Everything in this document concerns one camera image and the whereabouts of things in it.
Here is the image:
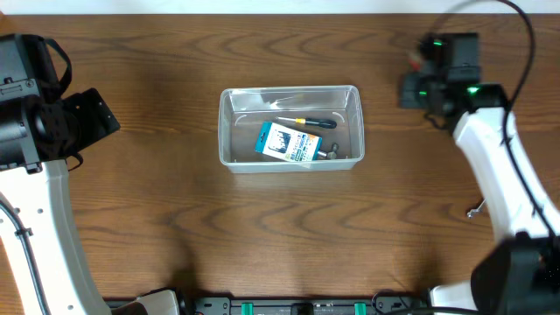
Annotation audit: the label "small claw hammer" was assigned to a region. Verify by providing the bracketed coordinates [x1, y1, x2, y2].
[317, 143, 339, 160]

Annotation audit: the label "black handled screwdriver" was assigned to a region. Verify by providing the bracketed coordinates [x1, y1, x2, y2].
[275, 116, 338, 130]

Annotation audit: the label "silver wrench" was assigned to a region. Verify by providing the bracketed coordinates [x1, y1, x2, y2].
[465, 199, 486, 219]

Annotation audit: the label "clear plastic container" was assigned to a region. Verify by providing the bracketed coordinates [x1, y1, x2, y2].
[218, 85, 365, 173]

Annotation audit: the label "blue white screwdriver set box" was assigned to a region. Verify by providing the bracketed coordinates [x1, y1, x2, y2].
[255, 122, 322, 162]

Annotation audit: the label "red handled pliers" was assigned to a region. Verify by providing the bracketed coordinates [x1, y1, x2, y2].
[408, 51, 424, 72]

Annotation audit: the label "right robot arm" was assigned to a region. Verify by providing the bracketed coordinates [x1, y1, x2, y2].
[400, 33, 559, 314]

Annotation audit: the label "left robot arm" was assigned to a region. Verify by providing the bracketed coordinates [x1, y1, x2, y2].
[1, 34, 120, 314]

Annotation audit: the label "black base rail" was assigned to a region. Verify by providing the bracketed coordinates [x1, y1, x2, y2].
[178, 292, 428, 315]

